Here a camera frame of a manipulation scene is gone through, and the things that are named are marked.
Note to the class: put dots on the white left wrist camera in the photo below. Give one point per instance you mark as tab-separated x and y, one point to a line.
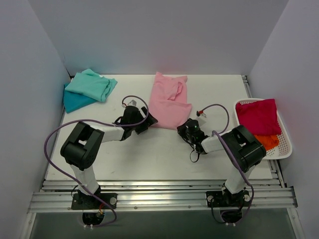
131	103

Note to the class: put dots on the mint green folded t-shirt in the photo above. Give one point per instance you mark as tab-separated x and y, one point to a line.
92	85

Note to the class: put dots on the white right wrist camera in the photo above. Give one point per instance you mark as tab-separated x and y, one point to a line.
201	118

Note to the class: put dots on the magenta t-shirt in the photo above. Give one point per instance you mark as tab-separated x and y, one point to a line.
259	117

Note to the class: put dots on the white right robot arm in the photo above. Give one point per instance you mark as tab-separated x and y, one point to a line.
244	150

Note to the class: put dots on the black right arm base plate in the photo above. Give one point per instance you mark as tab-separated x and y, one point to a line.
220	199

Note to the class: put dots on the teal blue folded t-shirt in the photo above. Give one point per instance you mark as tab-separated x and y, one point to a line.
74	101

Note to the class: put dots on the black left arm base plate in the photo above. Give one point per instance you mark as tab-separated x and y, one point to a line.
81	201

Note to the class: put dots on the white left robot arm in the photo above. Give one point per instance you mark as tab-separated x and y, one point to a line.
82	145

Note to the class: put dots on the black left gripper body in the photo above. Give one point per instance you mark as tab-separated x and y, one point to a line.
142	120

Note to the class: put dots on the white plastic basket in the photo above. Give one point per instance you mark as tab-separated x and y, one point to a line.
284	149

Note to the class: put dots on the pink t-shirt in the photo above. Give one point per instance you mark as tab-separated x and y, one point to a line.
168	101

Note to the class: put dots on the orange t-shirt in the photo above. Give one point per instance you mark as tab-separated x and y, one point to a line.
268	141

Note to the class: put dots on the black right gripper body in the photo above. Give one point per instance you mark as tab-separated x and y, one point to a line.
183	129

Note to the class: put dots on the aluminium rail frame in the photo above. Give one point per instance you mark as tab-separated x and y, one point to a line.
163	196

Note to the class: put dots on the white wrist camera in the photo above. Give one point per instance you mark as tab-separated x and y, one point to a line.
131	103
201	118

